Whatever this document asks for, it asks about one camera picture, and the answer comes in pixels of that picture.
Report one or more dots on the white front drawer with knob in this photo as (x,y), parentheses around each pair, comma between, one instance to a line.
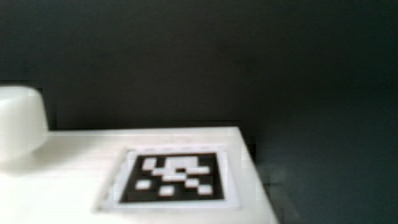
(145,176)

